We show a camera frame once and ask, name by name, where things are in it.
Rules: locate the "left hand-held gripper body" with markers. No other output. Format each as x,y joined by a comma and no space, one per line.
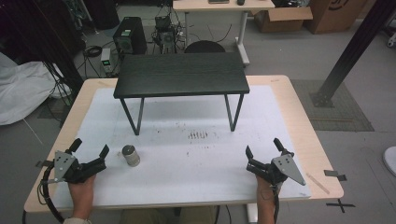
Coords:
67,169

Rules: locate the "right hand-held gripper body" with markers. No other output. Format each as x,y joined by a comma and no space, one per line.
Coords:
280,169

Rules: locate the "silver metal can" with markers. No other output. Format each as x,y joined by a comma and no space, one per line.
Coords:
131,155

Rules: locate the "person's right hand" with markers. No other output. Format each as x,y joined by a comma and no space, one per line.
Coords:
264,189

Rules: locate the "person's left hand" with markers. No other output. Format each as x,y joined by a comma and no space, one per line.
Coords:
82,189

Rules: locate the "black tape strip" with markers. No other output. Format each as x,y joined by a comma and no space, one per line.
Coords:
335,175
43,163

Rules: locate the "light wooden table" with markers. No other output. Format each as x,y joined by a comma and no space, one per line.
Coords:
311,124

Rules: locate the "thin wooden stick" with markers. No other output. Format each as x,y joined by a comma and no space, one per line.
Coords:
318,184

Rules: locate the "white table leg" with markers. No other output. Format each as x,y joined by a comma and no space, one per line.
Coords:
252,214

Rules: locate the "white table mat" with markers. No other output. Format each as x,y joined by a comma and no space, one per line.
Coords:
193,174

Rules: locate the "grey floor mat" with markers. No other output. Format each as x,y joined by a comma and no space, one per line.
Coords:
339,115

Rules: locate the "black tape cross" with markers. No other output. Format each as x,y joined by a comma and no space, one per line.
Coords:
341,205

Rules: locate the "white cloth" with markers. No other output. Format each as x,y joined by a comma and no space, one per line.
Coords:
21,90

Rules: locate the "white power supply unit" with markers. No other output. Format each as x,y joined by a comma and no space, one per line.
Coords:
107,59

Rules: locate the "small black wooden table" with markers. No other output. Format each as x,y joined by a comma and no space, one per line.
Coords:
181,74

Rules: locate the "white round object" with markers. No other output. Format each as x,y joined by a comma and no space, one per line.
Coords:
390,160

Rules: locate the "black round stool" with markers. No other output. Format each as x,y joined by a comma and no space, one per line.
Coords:
204,47

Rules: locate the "black computer tower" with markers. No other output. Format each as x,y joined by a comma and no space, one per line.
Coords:
130,35

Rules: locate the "black curtain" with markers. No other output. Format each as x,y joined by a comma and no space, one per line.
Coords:
34,28

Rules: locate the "open cardboard box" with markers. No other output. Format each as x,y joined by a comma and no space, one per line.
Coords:
281,20

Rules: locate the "large cardboard box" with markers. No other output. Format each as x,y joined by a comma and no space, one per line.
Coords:
333,15

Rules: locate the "white desk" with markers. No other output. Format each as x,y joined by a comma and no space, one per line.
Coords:
224,5

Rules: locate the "black metal frame post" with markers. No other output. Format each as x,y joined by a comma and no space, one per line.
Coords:
351,53

